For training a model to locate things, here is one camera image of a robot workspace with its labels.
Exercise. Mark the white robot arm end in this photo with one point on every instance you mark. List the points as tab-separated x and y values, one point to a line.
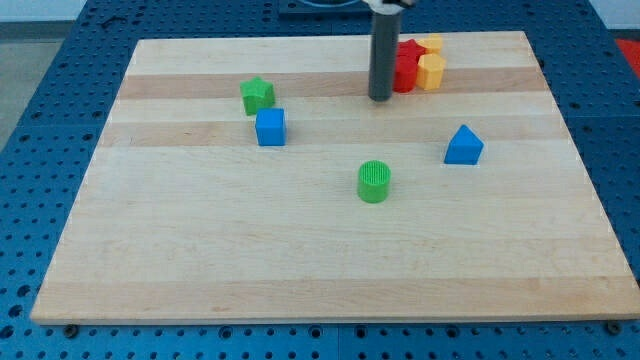
389	7

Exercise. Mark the blue triangle block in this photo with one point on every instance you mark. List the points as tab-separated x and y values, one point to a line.
464	148

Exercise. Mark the green cylinder block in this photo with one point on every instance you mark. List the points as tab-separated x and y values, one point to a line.
374	178

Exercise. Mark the blue cube block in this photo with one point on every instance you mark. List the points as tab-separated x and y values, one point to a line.
270	127

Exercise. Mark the wooden board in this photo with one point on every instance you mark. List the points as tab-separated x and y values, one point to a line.
183	218

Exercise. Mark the green star block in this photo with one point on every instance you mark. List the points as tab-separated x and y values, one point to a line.
257	94

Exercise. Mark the yellow hexagon block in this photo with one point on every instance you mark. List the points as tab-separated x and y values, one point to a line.
430	71

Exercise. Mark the red star block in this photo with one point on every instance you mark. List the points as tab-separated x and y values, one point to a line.
410	49

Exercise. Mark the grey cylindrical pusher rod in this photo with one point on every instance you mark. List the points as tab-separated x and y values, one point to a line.
383	48

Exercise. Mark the yellow block at back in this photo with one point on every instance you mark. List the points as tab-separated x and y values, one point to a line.
432	43

